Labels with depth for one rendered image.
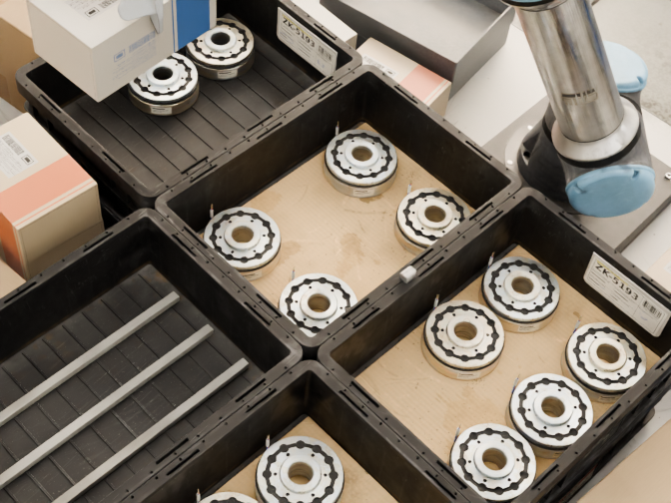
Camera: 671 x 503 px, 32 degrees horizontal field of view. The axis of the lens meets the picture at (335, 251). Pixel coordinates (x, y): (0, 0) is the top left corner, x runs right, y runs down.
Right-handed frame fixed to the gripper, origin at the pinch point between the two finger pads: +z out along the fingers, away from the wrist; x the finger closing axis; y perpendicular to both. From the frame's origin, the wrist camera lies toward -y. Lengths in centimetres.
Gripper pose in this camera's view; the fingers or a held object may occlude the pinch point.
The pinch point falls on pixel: (124, 0)
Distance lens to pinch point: 152.3
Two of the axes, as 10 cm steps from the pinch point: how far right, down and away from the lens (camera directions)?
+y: -6.7, 5.7, -4.7
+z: -0.7, 5.9, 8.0
